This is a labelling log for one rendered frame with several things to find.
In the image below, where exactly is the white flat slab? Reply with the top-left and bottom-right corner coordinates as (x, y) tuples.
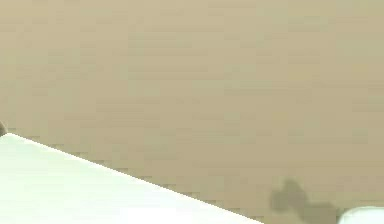
(0, 132), (264, 224)

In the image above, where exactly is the white rounded object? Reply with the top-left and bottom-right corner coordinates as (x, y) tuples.
(337, 206), (384, 224)

